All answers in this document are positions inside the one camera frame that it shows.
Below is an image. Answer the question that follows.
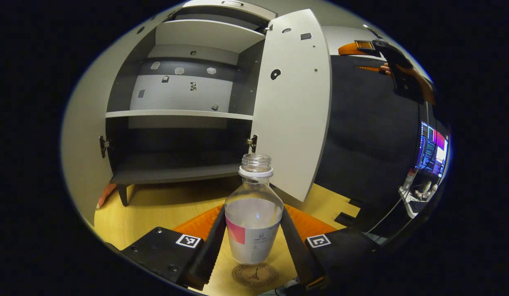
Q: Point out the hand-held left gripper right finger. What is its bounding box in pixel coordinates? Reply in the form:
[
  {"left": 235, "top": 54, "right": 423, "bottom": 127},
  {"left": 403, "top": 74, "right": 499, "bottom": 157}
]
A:
[{"left": 280, "top": 204, "right": 380, "bottom": 288}]

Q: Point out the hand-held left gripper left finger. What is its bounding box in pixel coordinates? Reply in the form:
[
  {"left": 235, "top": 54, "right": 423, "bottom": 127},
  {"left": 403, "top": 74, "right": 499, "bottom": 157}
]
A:
[{"left": 121, "top": 204, "right": 226, "bottom": 290}]

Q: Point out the round brown coaster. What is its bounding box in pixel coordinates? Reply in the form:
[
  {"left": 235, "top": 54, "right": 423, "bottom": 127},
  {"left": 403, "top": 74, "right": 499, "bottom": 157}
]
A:
[{"left": 232, "top": 263, "right": 280, "bottom": 287}]

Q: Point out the clear plastic bottle pink label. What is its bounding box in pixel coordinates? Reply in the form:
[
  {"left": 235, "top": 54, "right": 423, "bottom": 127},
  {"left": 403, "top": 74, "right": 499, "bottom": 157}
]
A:
[{"left": 224, "top": 154, "right": 285, "bottom": 264}]

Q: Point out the white and grey cabinet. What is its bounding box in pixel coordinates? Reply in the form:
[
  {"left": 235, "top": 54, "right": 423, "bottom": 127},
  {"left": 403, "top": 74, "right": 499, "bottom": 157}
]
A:
[{"left": 104, "top": 0, "right": 278, "bottom": 207}]

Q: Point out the white cabinet shelf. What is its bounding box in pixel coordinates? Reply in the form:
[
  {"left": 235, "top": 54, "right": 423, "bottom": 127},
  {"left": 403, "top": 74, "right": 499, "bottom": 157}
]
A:
[
  {"left": 156, "top": 19, "right": 266, "bottom": 54},
  {"left": 106, "top": 109, "right": 254, "bottom": 120}
]

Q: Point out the black backdrop cloth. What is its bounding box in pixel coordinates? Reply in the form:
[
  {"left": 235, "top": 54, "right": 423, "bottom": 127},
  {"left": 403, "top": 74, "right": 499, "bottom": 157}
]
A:
[{"left": 314, "top": 53, "right": 428, "bottom": 239}]

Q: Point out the computer monitor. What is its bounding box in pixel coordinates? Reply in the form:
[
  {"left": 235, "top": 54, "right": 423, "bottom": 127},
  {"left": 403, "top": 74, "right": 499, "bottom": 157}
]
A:
[{"left": 416, "top": 120, "right": 449, "bottom": 178}]

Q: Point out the white side desk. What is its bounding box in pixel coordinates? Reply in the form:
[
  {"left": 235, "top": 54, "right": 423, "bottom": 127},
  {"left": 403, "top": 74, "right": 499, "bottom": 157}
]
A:
[{"left": 398, "top": 181, "right": 440, "bottom": 218}]

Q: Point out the white cable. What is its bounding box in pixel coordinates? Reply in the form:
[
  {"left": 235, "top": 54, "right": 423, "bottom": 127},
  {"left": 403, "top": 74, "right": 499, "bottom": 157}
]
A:
[{"left": 366, "top": 197, "right": 403, "bottom": 235}]

